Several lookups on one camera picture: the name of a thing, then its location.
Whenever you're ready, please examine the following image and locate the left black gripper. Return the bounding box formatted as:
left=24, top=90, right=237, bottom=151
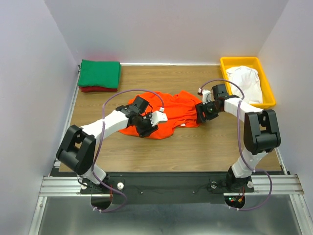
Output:
left=135, top=112, right=158, bottom=138

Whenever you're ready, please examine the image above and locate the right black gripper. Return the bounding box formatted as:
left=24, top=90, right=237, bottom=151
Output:
left=195, top=99, right=222, bottom=124

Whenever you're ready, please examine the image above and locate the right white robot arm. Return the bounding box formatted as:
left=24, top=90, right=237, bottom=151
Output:
left=196, top=84, right=281, bottom=191

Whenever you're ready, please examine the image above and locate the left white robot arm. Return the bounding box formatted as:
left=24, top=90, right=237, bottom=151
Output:
left=56, top=96, right=167, bottom=193

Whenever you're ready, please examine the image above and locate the white t shirt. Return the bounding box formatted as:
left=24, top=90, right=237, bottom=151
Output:
left=226, top=66, right=263, bottom=104

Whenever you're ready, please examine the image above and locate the yellow plastic bin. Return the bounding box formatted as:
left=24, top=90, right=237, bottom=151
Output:
left=220, top=56, right=276, bottom=109

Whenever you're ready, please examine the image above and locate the folded dark red t shirt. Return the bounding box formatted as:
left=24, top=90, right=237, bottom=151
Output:
left=79, top=86, right=118, bottom=93

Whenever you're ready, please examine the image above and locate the folded green t shirt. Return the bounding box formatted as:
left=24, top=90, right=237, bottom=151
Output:
left=78, top=60, right=122, bottom=89

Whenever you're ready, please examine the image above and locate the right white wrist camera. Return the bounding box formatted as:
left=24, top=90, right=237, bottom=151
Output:
left=198, top=88, right=212, bottom=104

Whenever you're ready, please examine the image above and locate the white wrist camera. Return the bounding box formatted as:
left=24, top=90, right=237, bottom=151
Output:
left=150, top=111, right=168, bottom=126
left=198, top=88, right=212, bottom=104

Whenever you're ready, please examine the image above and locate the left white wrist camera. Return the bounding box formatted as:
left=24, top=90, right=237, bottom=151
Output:
left=150, top=111, right=168, bottom=126

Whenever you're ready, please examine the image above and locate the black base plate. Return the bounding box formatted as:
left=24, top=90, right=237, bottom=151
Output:
left=80, top=172, right=254, bottom=205

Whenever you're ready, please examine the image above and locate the aluminium rail frame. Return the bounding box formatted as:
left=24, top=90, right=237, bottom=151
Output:
left=29, top=175, right=304, bottom=235

